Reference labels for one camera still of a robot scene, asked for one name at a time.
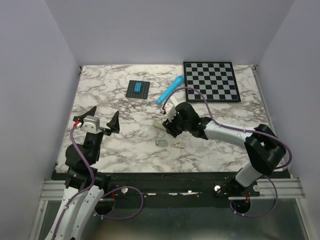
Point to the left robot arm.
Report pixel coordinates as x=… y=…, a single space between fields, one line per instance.
x=84 y=185

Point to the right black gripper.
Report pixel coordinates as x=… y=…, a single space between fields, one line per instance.
x=170 y=126

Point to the blue lego brick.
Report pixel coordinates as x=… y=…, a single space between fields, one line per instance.
x=137 y=87

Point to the white staple box sleeve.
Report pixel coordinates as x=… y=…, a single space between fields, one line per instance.
x=178 y=144

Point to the blue marker pen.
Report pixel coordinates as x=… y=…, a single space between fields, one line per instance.
x=175 y=84

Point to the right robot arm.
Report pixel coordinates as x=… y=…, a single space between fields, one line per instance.
x=263 y=150

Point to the cream plastic piece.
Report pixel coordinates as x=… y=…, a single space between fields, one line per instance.
x=158 y=126

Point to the black white chessboard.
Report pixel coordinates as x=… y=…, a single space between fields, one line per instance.
x=211 y=81

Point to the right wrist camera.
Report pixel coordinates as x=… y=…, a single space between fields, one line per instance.
x=169 y=110

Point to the aluminium rail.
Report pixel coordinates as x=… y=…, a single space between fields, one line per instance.
x=285 y=188

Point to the dark grey lego baseplate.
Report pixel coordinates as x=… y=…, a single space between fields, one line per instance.
x=144 y=90

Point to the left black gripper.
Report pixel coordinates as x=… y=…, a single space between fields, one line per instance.
x=114 y=124

